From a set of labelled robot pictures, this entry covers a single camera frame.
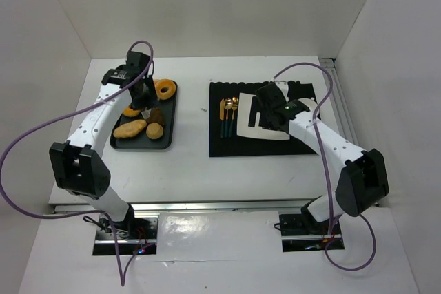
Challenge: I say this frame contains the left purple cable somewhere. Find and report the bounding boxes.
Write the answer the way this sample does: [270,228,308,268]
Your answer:
[0,41,155,288]

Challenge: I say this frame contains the gold knife green handle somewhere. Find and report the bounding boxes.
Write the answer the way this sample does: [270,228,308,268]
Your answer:
[219,98,225,138]

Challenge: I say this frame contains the aluminium rail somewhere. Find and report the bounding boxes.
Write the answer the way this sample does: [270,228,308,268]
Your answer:
[51,198,325,214]

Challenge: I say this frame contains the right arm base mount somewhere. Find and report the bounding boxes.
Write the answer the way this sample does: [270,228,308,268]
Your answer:
[274,213,345,253]

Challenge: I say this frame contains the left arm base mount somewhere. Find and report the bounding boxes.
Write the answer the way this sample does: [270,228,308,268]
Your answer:
[83,215,159,256]

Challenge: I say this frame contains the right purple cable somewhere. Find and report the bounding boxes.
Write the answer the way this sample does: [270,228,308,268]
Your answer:
[274,62,377,271]

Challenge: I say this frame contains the black placemat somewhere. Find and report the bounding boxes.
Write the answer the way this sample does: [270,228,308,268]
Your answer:
[209,81,315,157]

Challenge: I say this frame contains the black tray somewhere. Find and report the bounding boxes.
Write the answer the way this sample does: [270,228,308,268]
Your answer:
[110,90,178,151]

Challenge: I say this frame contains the purple cable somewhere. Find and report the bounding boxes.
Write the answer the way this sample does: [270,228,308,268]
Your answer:
[0,41,155,288]
[274,62,377,271]

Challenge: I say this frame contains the small round bread roll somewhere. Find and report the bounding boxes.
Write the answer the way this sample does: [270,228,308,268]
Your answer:
[146,123,164,140]

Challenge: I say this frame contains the glazed bagel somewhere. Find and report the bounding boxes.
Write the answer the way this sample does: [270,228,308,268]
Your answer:
[122,107,141,118]
[154,79,176,101]

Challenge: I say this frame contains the brown chocolate croissant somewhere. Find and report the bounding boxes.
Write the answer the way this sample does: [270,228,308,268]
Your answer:
[146,107,166,127]

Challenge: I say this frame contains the white bowl with handles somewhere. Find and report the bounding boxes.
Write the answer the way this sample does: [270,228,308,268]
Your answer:
[298,98,318,116]

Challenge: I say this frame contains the white square plate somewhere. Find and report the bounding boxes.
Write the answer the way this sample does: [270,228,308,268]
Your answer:
[236,93,289,140]

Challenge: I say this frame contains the metal tongs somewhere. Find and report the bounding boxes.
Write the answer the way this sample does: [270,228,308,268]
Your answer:
[141,109,152,120]

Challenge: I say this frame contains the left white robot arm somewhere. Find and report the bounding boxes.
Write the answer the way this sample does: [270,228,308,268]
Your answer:
[49,51,158,238]

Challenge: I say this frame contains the oval light bread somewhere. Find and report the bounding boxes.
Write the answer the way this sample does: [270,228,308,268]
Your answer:
[113,120,147,138]

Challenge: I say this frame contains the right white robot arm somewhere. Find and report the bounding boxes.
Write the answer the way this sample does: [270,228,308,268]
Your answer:
[256,82,389,223]

